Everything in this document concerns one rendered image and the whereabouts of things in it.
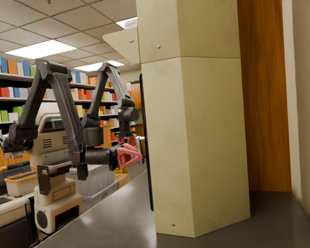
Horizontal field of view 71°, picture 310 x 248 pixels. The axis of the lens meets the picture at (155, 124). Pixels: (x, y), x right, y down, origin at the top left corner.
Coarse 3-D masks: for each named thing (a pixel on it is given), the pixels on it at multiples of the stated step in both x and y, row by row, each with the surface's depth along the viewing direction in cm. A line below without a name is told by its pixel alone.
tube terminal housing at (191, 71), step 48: (144, 0) 57; (192, 0) 56; (144, 48) 58; (192, 48) 56; (144, 96) 59; (192, 96) 56; (240, 96) 62; (192, 144) 56; (240, 144) 63; (192, 192) 56; (240, 192) 63
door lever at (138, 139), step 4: (136, 136) 67; (140, 136) 67; (136, 140) 66; (140, 140) 66; (144, 140) 65; (136, 144) 66; (140, 144) 66; (140, 148) 66; (140, 152) 66; (140, 160) 67; (144, 160) 68; (140, 164) 68
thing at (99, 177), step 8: (72, 168) 277; (88, 168) 270; (96, 168) 271; (104, 168) 289; (72, 176) 270; (88, 176) 261; (96, 176) 273; (104, 176) 289; (112, 176) 307; (80, 184) 268; (88, 184) 263; (96, 184) 274; (104, 184) 290; (80, 192) 270; (88, 192) 266
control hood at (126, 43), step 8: (120, 32) 60; (128, 32) 59; (136, 32) 58; (104, 40) 62; (112, 40) 61; (120, 40) 60; (128, 40) 59; (136, 40) 58; (120, 48) 60; (128, 48) 59; (136, 48) 59; (128, 56) 60; (136, 56) 59; (136, 64) 59
